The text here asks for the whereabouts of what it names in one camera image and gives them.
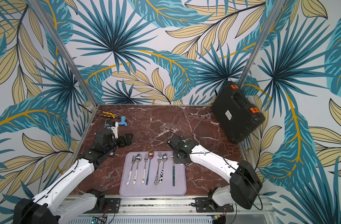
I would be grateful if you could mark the spoon with black-white handle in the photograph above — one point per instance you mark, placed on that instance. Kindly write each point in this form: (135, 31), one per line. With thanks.
(164, 159)

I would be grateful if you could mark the fork with green handle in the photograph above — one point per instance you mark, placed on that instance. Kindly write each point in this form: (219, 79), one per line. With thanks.
(173, 170)

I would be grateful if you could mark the yellow black pliers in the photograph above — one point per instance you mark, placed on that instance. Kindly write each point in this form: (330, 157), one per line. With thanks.
(110, 115)

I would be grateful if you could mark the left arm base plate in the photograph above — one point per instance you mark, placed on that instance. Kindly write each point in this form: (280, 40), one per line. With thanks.
(111, 205)

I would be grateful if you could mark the iridescent spoon with blue handle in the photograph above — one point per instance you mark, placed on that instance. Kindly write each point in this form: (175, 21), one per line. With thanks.
(150, 157)

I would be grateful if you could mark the ornate all-silver fork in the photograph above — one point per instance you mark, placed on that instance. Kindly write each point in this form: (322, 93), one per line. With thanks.
(159, 159)

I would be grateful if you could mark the blue plastic faucet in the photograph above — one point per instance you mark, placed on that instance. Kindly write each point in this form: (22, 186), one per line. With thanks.
(123, 121)

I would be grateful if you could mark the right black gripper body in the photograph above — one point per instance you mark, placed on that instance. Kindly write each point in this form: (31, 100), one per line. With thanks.
(173, 142)

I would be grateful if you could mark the spoon with white handle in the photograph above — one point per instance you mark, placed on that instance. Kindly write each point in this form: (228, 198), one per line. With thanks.
(138, 159)

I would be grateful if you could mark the black handled hammer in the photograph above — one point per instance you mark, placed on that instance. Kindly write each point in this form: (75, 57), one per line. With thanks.
(106, 124)

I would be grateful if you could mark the left aluminium corner post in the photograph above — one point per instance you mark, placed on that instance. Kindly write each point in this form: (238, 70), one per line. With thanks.
(47, 22)

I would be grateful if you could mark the aluminium corner post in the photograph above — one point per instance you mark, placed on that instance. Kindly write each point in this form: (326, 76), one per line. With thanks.
(261, 39)
(47, 22)

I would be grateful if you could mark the lavender placemat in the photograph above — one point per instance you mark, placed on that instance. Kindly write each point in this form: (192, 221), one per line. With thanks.
(165, 188)

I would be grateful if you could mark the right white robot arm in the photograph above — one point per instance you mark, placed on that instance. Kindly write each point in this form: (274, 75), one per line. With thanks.
(243, 186)

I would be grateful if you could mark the fork with white Pochacco handle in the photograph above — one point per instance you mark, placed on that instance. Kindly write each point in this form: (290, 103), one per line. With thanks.
(131, 170)

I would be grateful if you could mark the aluminium front rail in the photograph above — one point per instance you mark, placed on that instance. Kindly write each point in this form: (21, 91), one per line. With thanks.
(178, 210)

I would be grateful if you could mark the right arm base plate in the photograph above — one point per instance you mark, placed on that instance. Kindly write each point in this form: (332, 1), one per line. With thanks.
(206, 205)

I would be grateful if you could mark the right aluminium corner post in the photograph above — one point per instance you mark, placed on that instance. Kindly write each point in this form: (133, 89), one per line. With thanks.
(261, 39)

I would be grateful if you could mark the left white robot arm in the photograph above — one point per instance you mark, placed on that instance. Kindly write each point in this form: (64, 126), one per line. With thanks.
(46, 207)

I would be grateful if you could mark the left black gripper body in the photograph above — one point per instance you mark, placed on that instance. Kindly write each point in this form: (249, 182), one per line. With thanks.
(119, 142)

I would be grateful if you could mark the black tool case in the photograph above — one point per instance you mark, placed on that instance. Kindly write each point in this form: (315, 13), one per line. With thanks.
(235, 114)

